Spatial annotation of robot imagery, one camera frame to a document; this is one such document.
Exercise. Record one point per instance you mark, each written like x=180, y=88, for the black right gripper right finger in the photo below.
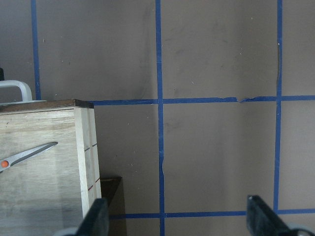
x=263, y=221

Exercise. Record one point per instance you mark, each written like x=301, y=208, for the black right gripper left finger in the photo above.
x=95, y=223

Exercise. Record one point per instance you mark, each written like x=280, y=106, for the grey orange scissors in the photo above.
x=8, y=162

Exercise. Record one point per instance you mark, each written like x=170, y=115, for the open wooden drawer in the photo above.
x=54, y=190

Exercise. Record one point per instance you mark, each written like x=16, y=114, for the white drawer handle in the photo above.
x=24, y=88

